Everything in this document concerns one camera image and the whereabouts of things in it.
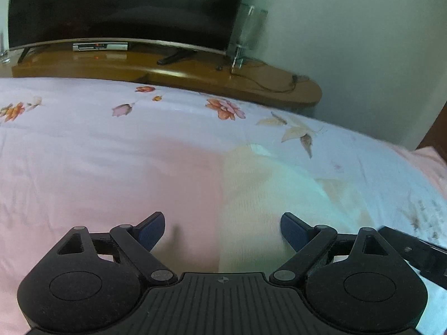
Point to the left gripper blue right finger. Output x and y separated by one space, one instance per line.
310 243

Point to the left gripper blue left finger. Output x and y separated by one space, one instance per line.
136 243

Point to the white knit sweater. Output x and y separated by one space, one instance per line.
257 189

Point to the pink floral bed sheet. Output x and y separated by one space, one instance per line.
101 153

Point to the curved wooden tv console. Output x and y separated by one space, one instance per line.
203 72

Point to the silver set-top box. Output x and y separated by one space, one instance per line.
100 46

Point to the clear glass table lamp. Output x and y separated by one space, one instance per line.
249 25

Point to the large black television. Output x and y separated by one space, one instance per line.
205 24

